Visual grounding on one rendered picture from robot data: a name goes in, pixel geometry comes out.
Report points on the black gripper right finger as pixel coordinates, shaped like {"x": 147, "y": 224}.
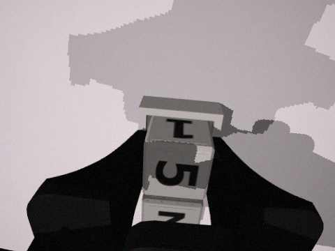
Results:
{"x": 262, "y": 215}

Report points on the grey cube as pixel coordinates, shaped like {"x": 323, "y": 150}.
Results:
{"x": 178, "y": 155}
{"x": 171, "y": 209}

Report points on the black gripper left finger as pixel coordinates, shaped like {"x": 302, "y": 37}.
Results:
{"x": 90, "y": 209}

